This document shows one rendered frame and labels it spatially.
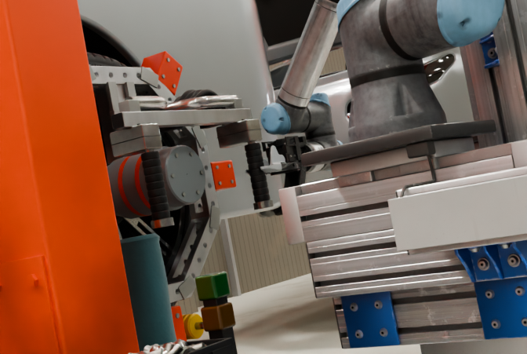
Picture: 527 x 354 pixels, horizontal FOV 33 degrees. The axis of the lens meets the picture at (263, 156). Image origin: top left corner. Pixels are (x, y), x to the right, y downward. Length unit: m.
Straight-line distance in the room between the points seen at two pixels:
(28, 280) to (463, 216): 0.67
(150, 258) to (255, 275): 6.97
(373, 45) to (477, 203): 0.33
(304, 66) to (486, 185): 1.02
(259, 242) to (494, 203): 7.81
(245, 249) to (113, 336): 7.24
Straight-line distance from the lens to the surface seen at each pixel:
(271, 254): 9.03
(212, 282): 1.45
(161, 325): 1.84
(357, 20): 1.37
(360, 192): 1.36
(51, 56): 1.50
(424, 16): 1.28
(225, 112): 2.00
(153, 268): 1.84
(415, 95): 1.35
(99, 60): 2.14
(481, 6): 1.28
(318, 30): 2.07
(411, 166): 1.32
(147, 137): 1.74
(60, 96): 1.49
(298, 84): 2.11
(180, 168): 1.91
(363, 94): 1.36
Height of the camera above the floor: 0.75
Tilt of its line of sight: 3 degrees up
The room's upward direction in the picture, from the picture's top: 11 degrees counter-clockwise
